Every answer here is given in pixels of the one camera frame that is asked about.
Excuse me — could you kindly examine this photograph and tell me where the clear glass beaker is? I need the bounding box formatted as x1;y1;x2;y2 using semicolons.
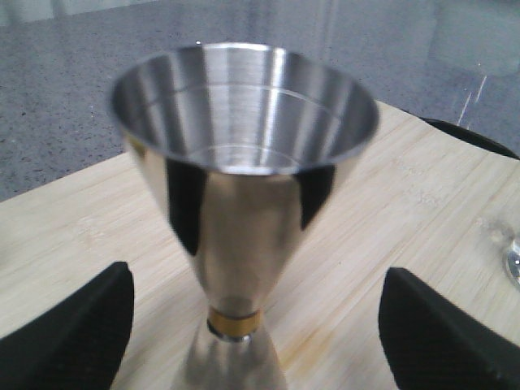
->
504;236;520;289

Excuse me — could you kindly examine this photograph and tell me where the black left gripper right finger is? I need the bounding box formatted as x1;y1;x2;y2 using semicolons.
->
378;267;519;389

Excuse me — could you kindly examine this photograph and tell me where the light wooden cutting board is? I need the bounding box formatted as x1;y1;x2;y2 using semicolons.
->
1;104;519;389

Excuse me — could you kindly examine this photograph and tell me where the steel double jigger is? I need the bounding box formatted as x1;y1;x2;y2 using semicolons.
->
109;42;379;389

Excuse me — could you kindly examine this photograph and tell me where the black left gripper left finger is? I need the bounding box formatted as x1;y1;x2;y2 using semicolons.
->
1;262;134;389

